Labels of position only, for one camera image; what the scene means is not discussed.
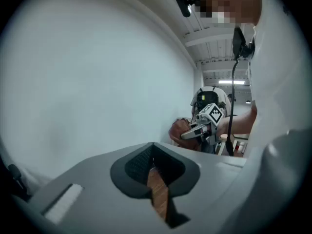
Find black head-mounted camera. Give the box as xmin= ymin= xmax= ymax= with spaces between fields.
xmin=175 ymin=0 xmax=208 ymax=18

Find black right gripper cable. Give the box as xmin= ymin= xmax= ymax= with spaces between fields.
xmin=225 ymin=57 xmax=241 ymax=157

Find person's white shirt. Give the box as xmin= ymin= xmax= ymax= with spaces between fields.
xmin=243 ymin=0 xmax=312 ymax=160

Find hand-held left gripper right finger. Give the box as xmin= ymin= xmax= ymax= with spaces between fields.
xmin=153 ymin=142 xmax=247 ymax=234

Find black chest-mounted device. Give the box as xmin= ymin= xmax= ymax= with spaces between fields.
xmin=232 ymin=27 xmax=255 ymax=59

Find white-legged wooden desk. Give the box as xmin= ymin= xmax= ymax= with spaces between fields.
xmin=219 ymin=133 xmax=251 ymax=157

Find person's right forearm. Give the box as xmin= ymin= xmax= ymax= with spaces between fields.
xmin=218 ymin=105 xmax=258 ymax=136

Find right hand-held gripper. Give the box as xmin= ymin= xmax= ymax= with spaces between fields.
xmin=180 ymin=103 xmax=225 ymax=146

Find brown knitted cloth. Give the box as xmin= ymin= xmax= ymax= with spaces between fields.
xmin=168 ymin=117 xmax=208 ymax=152

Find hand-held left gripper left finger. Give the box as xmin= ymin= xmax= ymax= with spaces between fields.
xmin=12 ymin=142 xmax=171 ymax=234

